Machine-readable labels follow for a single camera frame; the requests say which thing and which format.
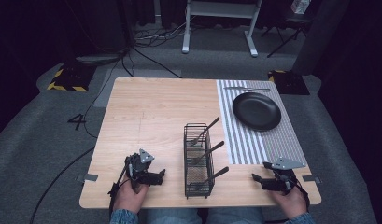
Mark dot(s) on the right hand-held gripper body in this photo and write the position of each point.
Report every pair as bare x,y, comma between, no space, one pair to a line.
283,179

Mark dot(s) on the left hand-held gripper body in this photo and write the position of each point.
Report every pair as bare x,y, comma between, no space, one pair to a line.
137,166

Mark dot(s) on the person's right hand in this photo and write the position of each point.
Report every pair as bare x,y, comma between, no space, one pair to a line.
291,202

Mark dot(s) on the person's left hand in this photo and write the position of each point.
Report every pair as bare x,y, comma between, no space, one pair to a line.
129,194

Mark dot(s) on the grey striped placemat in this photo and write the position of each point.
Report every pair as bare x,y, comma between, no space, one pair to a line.
272,143

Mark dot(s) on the grey tape piece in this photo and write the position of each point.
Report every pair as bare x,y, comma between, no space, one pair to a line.
87,177
311,179

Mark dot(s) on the person's right denim sleeve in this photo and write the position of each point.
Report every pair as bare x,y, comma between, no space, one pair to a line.
302,219

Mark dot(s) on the person's denim sleeve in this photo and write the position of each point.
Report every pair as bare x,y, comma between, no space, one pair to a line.
123,217
302,219

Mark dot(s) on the person's left denim sleeve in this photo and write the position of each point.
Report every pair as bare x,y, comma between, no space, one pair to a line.
123,217

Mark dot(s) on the black plate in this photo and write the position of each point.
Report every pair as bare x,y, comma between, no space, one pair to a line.
256,111

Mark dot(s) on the person's legs in jeans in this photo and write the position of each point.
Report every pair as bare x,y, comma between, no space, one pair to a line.
204,215

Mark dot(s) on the silver table knife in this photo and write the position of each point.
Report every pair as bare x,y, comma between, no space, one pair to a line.
247,89

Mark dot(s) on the black yellow striped floor base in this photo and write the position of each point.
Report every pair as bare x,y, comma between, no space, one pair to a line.
290,82
70,79

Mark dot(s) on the black tripod stand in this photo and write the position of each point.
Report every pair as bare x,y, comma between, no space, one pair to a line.
286,28

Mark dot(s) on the white box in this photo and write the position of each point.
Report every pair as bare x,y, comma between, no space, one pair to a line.
300,6

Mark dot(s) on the white desk frame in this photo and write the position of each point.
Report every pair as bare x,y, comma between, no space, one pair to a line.
221,9

